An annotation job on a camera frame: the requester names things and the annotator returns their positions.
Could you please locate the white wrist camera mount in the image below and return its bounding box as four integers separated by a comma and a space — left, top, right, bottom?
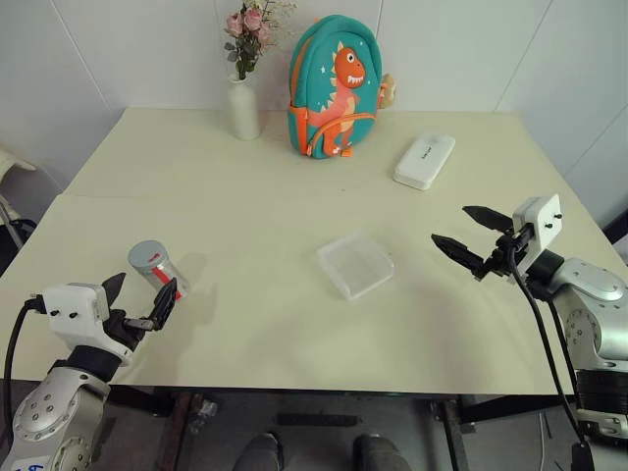
41, 282, 134, 368
511, 193, 562, 274

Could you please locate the grey cylindrical object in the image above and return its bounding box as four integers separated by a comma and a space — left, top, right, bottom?
127, 238, 169, 275

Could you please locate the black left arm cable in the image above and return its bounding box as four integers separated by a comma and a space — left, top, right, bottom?
1, 293, 45, 445

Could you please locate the white ceramic vase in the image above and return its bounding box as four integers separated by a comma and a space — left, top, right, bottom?
226, 76, 261, 142

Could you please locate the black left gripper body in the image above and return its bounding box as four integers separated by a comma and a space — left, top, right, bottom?
104, 308, 158, 353

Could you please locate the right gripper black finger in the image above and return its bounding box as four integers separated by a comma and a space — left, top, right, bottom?
462, 205, 514, 233
430, 234, 486, 277

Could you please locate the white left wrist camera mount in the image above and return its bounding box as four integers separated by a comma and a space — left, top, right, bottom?
41, 282, 134, 368

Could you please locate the clear plastic square container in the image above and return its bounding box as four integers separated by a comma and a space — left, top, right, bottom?
316, 230, 396, 301

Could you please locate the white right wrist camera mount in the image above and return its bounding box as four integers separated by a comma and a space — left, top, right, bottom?
511, 193, 562, 274

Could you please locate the white floor cable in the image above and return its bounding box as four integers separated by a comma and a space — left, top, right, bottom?
536, 410, 554, 456

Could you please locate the pink flower bouquet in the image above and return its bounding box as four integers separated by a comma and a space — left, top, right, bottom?
223, 0, 298, 82

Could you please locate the beige plush pendant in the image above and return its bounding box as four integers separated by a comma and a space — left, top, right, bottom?
377, 73, 400, 111

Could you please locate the white rectangular case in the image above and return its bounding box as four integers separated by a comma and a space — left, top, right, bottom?
392, 135, 456, 191

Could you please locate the small silver metal bracket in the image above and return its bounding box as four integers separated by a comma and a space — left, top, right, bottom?
188, 399, 219, 435

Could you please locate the black flat bar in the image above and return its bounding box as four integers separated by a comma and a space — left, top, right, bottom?
278, 413, 359, 429

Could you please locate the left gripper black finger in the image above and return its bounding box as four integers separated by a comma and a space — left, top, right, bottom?
102, 272, 128, 316
148, 277, 180, 332

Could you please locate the brown rusty metal beam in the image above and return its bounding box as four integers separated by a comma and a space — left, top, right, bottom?
154, 392, 208, 471

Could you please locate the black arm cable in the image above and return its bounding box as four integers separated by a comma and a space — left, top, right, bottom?
1, 293, 45, 445
506, 242, 596, 471
545, 296, 581, 396

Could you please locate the dark grey rounded shape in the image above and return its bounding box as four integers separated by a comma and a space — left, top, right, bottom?
353, 433, 411, 471
233, 431, 285, 471

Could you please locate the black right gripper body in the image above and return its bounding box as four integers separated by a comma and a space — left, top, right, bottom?
469, 222, 537, 286

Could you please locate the white chair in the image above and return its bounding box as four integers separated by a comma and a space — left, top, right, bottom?
0, 141, 65, 256

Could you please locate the teal dinosaur backpack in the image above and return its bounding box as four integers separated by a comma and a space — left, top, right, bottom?
287, 13, 385, 159

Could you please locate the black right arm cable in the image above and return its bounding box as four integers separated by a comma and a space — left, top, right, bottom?
506, 242, 596, 471
545, 296, 581, 396

